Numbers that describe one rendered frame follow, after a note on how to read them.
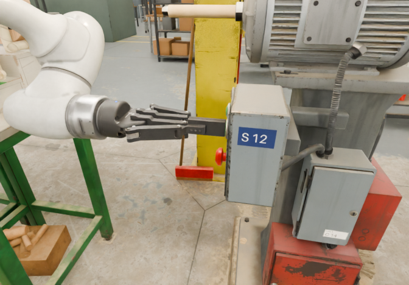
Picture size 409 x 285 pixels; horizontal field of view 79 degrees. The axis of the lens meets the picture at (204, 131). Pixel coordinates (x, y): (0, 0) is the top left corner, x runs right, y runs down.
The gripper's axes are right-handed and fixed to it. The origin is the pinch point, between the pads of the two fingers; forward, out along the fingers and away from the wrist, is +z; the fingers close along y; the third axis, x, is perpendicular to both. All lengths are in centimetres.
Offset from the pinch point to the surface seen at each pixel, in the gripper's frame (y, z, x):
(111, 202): -76, -82, -107
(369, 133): -21.6, 38.4, -9.3
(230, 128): 3.3, 4.6, 1.7
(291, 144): -3.6, 16.4, -4.2
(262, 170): 3.4, 10.8, -6.2
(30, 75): -40, -76, -5
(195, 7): -30.3, -8.5, 18.9
